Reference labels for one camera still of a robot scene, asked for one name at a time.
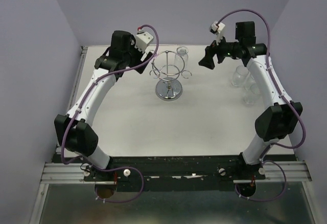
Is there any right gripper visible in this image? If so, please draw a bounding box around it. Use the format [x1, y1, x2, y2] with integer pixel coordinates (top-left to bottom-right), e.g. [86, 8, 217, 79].
[197, 31, 240, 70]

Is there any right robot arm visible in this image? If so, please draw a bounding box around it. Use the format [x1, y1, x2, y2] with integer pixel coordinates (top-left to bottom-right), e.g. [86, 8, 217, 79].
[198, 21, 303, 179]

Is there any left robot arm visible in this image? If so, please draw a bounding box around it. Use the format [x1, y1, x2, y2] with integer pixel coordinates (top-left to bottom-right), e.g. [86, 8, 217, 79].
[54, 29, 154, 181]

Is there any chrome wine glass rack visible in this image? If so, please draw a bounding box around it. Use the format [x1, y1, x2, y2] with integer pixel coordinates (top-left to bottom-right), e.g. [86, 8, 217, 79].
[149, 50, 193, 101]

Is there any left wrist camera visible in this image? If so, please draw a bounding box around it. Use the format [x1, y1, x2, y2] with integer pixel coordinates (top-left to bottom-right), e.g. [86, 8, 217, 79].
[135, 27, 154, 53]

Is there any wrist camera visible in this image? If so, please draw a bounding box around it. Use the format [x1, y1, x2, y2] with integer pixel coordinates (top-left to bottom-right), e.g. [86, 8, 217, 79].
[135, 27, 154, 53]
[209, 21, 225, 45]

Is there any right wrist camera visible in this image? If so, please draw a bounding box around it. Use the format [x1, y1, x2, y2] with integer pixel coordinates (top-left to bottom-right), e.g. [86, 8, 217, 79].
[209, 21, 225, 45]

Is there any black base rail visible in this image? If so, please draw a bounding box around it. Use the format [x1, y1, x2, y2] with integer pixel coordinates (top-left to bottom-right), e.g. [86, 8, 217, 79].
[84, 155, 265, 192]

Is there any aluminium frame rail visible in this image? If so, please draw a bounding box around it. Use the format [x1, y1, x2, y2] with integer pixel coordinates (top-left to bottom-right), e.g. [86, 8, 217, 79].
[28, 45, 89, 224]

